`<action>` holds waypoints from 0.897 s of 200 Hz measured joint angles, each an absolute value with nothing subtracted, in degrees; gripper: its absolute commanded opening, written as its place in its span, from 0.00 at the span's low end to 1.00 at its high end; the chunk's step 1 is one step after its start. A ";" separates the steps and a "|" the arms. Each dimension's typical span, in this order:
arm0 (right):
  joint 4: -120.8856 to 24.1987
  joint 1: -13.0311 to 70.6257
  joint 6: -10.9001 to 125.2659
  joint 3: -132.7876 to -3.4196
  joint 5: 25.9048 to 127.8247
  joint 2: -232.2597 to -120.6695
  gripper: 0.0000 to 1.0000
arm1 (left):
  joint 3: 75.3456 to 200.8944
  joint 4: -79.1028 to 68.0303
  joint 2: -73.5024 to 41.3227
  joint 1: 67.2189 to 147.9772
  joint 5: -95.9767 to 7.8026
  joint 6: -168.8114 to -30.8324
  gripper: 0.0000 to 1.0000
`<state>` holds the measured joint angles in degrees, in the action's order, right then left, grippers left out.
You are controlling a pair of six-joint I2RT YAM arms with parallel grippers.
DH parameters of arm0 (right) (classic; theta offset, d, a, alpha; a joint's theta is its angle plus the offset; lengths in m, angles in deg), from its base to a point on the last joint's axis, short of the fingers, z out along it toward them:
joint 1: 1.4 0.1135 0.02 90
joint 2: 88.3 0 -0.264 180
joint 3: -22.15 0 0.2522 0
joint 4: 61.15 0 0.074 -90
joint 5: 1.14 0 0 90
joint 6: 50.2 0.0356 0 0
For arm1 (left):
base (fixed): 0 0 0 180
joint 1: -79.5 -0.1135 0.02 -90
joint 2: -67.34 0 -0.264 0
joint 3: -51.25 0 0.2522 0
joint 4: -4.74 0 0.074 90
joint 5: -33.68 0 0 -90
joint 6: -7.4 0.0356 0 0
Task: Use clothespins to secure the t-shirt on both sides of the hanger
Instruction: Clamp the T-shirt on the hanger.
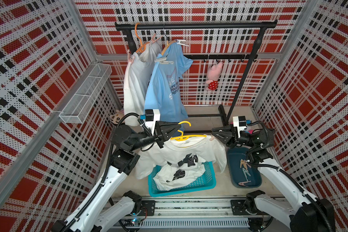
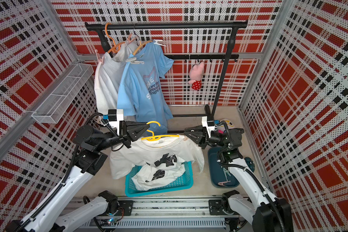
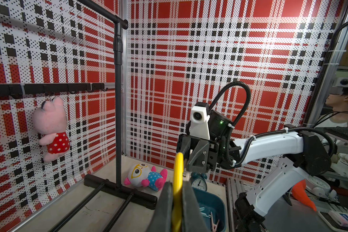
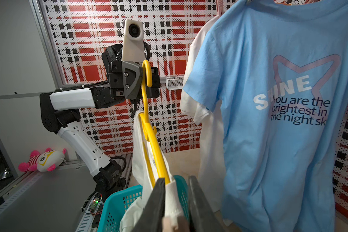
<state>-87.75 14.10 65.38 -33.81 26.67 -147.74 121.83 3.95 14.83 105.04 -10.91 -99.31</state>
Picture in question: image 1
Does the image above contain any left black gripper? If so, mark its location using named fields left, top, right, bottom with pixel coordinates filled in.
left=129, top=121, right=180, bottom=152

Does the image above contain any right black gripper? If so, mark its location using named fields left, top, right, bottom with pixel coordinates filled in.
left=212, top=124, right=257, bottom=150

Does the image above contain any yellow plastic hanger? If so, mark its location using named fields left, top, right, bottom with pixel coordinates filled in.
left=170, top=121, right=207, bottom=141

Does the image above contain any white printed t-shirt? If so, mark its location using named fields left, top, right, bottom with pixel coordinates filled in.
left=134, top=135, right=227, bottom=191
left=123, top=43, right=161, bottom=115

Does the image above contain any light blue cloth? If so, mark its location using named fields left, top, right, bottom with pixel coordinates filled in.
left=144, top=43, right=193, bottom=122

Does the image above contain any teal tray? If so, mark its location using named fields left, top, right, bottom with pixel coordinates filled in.
left=148, top=162, right=217, bottom=197

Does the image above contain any white clothespin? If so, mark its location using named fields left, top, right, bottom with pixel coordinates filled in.
left=177, top=39, right=189, bottom=47
left=155, top=57, right=174, bottom=64

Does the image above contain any wooden hanger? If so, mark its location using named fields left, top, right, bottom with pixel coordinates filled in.
left=161, top=31, right=177, bottom=56

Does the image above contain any orange plastic hanger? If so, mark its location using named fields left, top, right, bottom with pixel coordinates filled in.
left=134, top=23, right=150, bottom=54

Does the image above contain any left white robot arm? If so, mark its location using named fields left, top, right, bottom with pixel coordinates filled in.
left=51, top=109, right=181, bottom=232

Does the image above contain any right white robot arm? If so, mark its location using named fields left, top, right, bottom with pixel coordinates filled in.
left=211, top=120, right=336, bottom=232

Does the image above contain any dark teal clothespin bin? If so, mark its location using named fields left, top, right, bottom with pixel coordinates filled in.
left=226, top=147, right=262, bottom=189

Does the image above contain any black-haired boy doll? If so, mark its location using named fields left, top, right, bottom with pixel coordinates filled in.
left=110, top=109, right=124, bottom=126

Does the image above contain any pink pig plush toy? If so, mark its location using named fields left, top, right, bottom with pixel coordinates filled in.
left=206, top=62, right=223, bottom=91

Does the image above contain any black clothes rack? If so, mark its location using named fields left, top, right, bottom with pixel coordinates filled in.
left=115, top=20, right=278, bottom=126

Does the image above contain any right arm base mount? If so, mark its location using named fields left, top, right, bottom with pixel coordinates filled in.
left=231, top=199, right=268, bottom=216

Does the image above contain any black wall hook rail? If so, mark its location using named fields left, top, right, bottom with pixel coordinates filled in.
left=184, top=53, right=251, bottom=61

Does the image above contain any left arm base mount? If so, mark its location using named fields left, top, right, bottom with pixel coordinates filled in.
left=127, top=200, right=156, bottom=217

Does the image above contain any aluminium front rail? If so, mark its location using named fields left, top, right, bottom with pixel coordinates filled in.
left=113, top=195, right=296, bottom=232

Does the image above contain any white wire mesh basket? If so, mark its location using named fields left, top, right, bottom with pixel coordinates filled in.
left=60, top=63, right=112, bottom=124

